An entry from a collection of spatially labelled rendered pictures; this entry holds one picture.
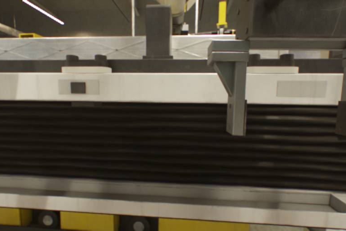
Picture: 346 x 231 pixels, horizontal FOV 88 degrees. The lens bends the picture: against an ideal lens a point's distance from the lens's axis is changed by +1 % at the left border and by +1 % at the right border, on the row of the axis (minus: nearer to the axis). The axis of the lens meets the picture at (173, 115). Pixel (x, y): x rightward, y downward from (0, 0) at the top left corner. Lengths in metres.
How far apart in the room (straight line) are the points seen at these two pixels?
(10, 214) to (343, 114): 1.46
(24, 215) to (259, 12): 1.44
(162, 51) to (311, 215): 0.68
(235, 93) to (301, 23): 0.09
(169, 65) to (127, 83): 0.11
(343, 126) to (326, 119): 0.60
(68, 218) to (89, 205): 0.50
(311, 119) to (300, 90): 0.39
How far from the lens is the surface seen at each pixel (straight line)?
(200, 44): 0.65
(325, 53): 0.67
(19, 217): 1.43
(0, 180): 1.15
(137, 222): 1.18
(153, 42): 0.49
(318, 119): 0.87
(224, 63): 0.21
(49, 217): 1.40
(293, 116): 0.83
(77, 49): 0.76
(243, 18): 0.24
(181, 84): 0.41
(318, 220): 0.81
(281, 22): 0.23
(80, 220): 1.23
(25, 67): 0.63
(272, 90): 0.45
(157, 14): 0.51
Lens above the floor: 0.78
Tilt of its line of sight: 5 degrees down
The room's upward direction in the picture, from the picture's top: 1 degrees clockwise
